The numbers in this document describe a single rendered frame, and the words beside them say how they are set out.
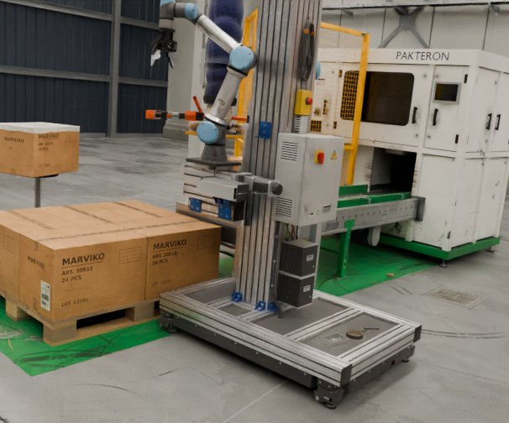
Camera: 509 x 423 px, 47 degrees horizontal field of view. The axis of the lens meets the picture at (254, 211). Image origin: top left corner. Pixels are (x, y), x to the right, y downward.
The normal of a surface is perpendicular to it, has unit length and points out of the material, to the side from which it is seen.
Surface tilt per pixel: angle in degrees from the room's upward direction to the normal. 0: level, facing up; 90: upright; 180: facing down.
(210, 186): 90
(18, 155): 90
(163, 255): 90
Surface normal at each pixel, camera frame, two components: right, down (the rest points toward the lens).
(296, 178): -0.65, 0.09
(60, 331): 0.72, 0.19
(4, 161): -0.32, 0.15
